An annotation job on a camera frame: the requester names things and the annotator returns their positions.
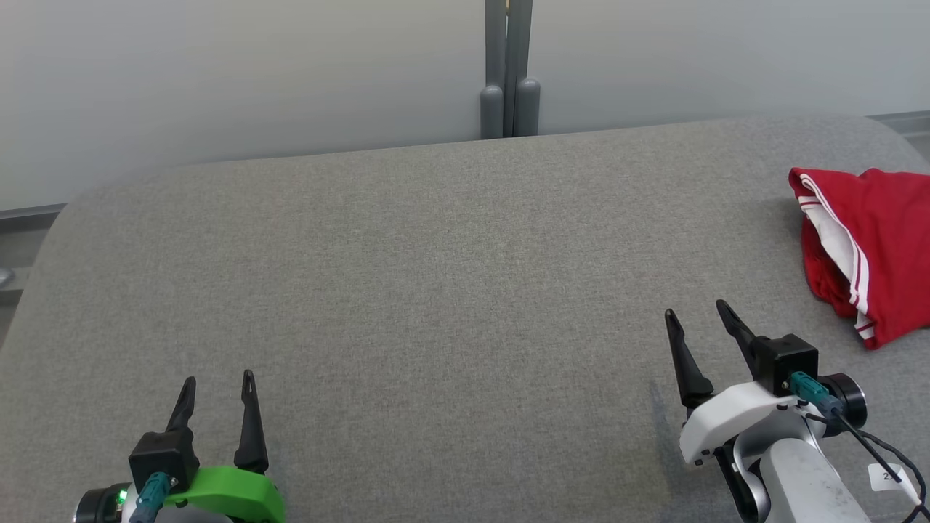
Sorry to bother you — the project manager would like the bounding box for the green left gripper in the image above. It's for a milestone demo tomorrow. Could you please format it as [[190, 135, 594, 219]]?
[[163, 370, 286, 523]]

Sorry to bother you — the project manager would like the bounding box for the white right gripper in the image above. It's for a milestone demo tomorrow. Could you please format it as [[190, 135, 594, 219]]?
[[664, 299, 807, 466]]

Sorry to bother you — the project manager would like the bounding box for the red white basketball jersey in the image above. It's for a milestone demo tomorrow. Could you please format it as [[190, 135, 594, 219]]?
[[788, 167, 930, 351]]

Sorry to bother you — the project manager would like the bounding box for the grey fabric sofa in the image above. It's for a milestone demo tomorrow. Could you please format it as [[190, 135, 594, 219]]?
[[0, 113, 930, 523]]

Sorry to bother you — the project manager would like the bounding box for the left camera cable teal plug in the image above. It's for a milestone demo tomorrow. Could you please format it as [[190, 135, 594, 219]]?
[[129, 472, 171, 523]]

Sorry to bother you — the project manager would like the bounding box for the camera cable teal plug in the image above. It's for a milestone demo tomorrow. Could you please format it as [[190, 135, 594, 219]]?
[[129, 472, 171, 523], [790, 372, 930, 523]]

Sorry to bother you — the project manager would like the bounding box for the right camera cable teal plug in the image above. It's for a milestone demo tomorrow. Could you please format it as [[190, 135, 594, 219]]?
[[790, 372, 930, 523]]

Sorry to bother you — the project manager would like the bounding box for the white tag on cable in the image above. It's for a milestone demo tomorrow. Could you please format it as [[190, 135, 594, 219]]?
[[868, 463, 909, 491]]

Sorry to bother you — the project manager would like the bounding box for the grey wall skirting rail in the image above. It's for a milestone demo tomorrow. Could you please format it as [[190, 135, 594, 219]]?
[[0, 203, 70, 306], [868, 110, 930, 153]]

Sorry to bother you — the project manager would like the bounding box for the grey partition post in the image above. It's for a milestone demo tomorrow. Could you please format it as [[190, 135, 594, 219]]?
[[480, 0, 541, 139]]

